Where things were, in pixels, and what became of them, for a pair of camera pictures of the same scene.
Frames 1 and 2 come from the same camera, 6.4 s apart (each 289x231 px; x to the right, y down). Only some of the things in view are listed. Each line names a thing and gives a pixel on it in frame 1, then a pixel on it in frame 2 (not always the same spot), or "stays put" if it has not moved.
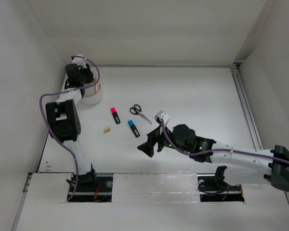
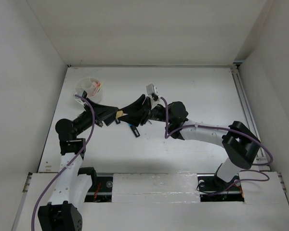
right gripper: (155, 136) -> (137, 113)
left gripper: (88, 73) -> (103, 113)
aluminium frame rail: (252, 125) stays put
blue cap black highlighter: (134, 128) stays put
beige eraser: (107, 129) -> (119, 113)
